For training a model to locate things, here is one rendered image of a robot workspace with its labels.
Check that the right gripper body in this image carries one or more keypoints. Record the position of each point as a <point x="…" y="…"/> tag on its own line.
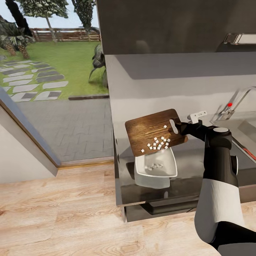
<point x="187" y="128"/>

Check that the parer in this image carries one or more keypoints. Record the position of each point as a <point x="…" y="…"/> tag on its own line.
<point x="244" y="149"/>

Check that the cutting board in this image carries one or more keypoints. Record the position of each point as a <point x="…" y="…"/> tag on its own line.
<point x="146" y="130"/>

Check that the bowl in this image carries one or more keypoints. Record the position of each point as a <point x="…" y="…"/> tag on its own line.
<point x="169" y="169"/>

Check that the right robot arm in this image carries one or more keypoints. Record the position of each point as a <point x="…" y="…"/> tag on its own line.
<point x="218" y="218"/>

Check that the drop in sink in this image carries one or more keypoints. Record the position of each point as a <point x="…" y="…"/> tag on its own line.
<point x="242" y="129"/>

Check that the cabinet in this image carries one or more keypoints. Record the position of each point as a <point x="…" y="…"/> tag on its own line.
<point x="177" y="26"/>

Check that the fixed window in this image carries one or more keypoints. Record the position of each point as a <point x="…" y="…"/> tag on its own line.
<point x="53" y="79"/>

